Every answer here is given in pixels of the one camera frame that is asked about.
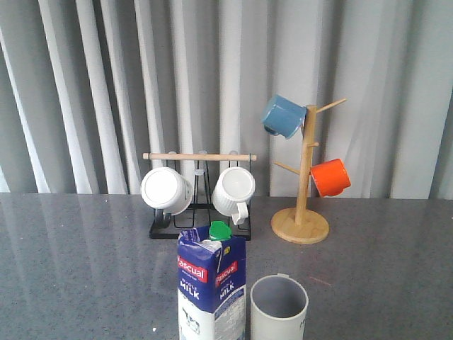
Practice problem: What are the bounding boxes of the white ribbed mug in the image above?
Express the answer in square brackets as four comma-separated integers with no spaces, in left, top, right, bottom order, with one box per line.
[212,166,256,225]

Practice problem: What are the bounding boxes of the white mug black handle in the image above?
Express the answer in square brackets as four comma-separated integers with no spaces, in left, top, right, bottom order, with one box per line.
[141,166,193,228]

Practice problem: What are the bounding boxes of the orange mug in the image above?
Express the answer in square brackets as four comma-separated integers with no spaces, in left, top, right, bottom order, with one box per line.
[310,159,351,197]

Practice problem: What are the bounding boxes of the black wire mug rack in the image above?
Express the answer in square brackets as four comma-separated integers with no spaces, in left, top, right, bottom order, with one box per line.
[142,152,258,242]

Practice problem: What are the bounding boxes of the tall white ribbed cup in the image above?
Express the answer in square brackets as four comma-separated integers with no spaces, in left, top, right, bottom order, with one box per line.
[250,273,309,339]

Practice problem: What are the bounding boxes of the blue white milk carton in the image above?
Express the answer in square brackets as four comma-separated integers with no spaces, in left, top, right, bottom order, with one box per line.
[177,221,246,339]

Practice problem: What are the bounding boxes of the wooden mug tree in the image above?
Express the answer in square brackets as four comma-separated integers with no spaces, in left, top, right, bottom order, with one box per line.
[270,98,347,244]

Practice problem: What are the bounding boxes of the grey white curtain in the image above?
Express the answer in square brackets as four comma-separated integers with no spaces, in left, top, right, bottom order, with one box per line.
[1,1,452,199]

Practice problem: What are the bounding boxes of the blue mug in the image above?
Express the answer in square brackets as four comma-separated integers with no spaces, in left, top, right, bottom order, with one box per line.
[261,95,307,139]

